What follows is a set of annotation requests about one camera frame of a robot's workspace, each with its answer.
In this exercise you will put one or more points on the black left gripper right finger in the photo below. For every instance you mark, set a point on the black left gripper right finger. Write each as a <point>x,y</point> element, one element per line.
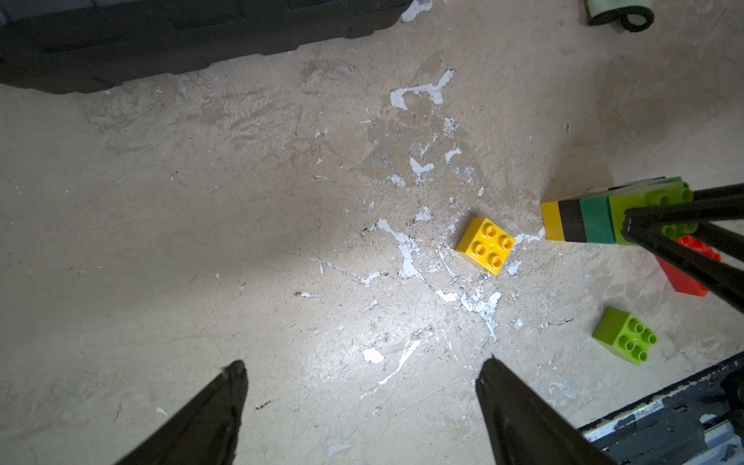
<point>522,428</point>

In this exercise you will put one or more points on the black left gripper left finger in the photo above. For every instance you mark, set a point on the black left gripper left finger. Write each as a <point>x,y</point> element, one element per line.
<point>205,430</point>

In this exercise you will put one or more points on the black lego brick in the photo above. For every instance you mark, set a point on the black lego brick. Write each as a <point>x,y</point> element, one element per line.
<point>572,221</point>

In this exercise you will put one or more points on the yellow lego brick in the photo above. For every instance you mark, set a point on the yellow lego brick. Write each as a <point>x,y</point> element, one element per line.
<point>552,221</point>
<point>486,245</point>

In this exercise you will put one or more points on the red lego brick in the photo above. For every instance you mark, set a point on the red lego brick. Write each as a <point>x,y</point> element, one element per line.
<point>681,276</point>

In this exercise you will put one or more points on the lime green lego brick front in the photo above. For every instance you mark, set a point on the lime green lego brick front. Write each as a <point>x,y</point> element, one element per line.
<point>625,335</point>

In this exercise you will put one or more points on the black plastic tool case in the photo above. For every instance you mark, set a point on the black plastic tool case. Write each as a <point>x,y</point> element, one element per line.
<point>61,47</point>

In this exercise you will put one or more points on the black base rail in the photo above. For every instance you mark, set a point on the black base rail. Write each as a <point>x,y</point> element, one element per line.
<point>698,420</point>

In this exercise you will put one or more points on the black green work glove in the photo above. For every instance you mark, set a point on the black green work glove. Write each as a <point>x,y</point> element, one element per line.
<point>633,15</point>

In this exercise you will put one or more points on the dark green lego brick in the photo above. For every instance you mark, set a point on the dark green lego brick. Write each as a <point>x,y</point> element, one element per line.
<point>597,220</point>

